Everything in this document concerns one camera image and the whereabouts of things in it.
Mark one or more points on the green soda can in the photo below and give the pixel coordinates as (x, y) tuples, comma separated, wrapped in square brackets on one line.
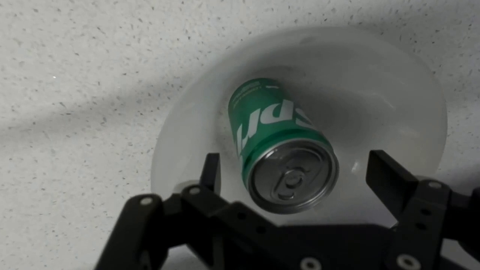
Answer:
[(287, 163)]

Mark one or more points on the clear plastic bowl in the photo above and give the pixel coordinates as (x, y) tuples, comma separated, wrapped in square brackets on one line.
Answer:
[(361, 90)]

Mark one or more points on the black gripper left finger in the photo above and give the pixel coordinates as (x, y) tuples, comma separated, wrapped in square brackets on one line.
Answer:
[(224, 235)]

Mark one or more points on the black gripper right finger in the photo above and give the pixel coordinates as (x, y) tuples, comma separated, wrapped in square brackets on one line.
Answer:
[(427, 213)]

